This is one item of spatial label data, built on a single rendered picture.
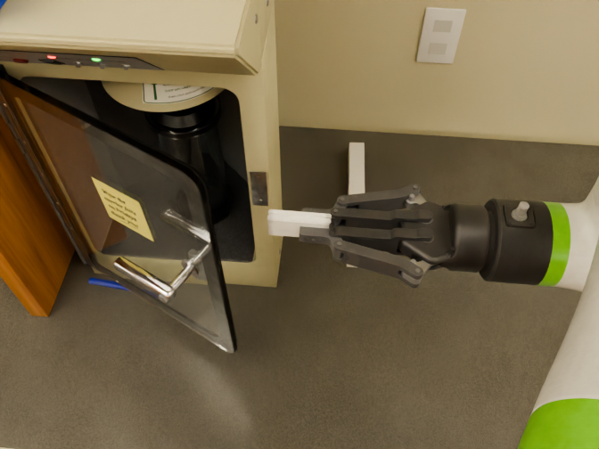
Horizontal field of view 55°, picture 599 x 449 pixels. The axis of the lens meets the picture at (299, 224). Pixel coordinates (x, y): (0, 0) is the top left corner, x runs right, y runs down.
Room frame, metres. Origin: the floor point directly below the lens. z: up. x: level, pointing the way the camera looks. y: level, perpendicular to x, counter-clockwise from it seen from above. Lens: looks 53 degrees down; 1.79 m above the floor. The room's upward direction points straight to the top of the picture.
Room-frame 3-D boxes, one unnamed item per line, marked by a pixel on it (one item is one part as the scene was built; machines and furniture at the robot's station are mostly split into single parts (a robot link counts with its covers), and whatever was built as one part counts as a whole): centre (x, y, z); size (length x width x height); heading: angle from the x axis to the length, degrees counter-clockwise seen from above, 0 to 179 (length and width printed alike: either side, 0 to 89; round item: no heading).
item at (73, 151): (0.44, 0.22, 1.19); 0.30 x 0.01 x 0.40; 57
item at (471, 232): (0.37, -0.16, 1.28); 0.09 x 0.08 x 0.07; 84
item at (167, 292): (0.38, 0.18, 1.20); 0.10 x 0.05 x 0.03; 57
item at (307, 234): (0.36, -0.02, 1.28); 0.05 x 0.03 x 0.01; 84
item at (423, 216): (0.39, -0.09, 1.28); 0.11 x 0.01 x 0.04; 83
